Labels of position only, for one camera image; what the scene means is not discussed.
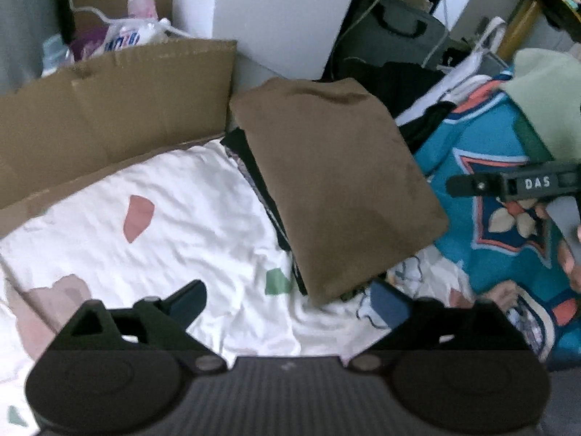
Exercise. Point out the white bear print bedsheet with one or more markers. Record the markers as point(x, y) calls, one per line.
point(181, 218)

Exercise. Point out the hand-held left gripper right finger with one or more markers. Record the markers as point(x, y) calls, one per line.
point(390, 304)

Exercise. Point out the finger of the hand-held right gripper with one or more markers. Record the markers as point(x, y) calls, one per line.
point(474, 185)

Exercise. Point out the brown cardboard sheet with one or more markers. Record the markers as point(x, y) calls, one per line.
point(113, 113)

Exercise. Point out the purple packet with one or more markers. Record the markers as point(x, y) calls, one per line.
point(88, 45)

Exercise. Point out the white plastic packet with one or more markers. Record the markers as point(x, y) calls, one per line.
point(136, 36)

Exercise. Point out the dark grey bag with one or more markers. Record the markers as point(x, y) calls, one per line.
point(390, 50)

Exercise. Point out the person's right hand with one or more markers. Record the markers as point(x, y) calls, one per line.
point(567, 259)

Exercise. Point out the black folded garment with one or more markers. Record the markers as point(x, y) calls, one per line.
point(254, 163)

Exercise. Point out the white clothes hanger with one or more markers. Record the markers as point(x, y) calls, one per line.
point(463, 75)

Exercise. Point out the light green garment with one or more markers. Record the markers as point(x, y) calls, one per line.
point(553, 100)

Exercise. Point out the round table with gold rim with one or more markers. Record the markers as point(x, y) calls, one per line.
point(517, 27)

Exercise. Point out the brown printed t-shirt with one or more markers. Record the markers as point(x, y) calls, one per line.
point(336, 181)

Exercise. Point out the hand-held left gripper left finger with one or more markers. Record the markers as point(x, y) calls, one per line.
point(190, 302)

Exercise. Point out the black clothes pile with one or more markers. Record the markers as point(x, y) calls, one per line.
point(408, 86)

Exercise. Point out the pink packet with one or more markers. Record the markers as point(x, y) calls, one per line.
point(143, 7)

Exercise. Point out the teal printed blanket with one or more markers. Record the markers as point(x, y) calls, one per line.
point(463, 254)

